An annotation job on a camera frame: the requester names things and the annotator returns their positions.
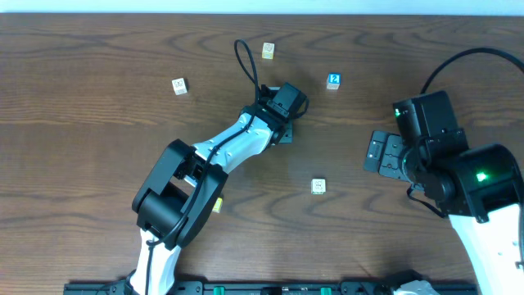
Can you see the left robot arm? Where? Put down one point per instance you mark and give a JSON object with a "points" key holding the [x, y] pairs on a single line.
{"points": [[182, 188]]}

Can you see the wooden block right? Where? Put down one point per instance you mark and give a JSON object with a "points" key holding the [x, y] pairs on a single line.
{"points": [[318, 186]]}

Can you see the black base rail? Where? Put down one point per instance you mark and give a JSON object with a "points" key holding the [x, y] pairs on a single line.
{"points": [[348, 287]]}

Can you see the blue number 2 block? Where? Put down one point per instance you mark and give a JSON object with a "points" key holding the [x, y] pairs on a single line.
{"points": [[333, 81]]}

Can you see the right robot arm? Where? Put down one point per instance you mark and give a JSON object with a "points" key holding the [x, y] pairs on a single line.
{"points": [[479, 190]]}

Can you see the plain wooden block left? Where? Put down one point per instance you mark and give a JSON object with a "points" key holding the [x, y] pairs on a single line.
{"points": [[179, 86]]}

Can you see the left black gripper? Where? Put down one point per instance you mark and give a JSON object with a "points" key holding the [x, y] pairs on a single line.
{"points": [[287, 133]]}

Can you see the yellow block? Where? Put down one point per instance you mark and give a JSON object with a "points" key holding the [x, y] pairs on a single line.
{"points": [[218, 205]]}

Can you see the yellow-sided block far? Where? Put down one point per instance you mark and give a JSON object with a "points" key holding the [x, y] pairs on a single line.
{"points": [[268, 51]]}

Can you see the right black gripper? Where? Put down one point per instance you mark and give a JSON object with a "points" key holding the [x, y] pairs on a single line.
{"points": [[385, 154]]}

